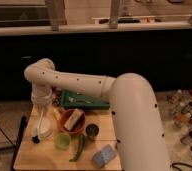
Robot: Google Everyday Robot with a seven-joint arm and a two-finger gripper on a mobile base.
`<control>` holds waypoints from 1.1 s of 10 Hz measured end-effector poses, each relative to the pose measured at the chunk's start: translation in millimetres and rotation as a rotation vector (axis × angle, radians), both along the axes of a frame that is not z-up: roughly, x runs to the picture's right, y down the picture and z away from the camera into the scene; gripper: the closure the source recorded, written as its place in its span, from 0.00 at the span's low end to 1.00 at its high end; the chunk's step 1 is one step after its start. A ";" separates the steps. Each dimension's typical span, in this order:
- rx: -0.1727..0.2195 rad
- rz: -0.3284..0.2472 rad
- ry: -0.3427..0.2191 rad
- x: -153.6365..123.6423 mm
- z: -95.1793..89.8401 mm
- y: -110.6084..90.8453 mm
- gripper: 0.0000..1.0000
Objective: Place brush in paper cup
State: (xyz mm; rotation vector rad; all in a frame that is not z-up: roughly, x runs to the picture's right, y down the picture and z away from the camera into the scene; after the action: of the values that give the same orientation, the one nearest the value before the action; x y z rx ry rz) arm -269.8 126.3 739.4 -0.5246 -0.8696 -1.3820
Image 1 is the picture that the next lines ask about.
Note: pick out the green tray with fork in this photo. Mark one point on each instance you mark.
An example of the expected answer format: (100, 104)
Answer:
(70, 99)

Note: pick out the blue sponge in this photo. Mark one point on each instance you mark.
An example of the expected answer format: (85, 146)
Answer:
(104, 156)

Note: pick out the small green cup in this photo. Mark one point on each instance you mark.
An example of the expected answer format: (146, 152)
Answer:
(62, 141)

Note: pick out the spice bottles on floor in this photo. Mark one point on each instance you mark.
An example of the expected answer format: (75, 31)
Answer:
(182, 110)

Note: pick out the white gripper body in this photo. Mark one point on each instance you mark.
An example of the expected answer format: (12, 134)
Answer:
(41, 95)

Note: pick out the white brush with black tip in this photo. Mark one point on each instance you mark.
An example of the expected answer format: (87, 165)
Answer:
(36, 131)

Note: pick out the green chili pepper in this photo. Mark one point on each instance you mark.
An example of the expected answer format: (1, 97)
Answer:
(81, 144)

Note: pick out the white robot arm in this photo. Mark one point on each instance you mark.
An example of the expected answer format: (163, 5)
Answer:
(133, 105)

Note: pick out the orange bowl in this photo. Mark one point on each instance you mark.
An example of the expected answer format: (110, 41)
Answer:
(77, 129)

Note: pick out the wooden scrub brush block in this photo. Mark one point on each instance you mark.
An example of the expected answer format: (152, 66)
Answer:
(73, 118)

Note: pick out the wooden shelf rail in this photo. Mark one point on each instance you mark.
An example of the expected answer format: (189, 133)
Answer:
(94, 28)

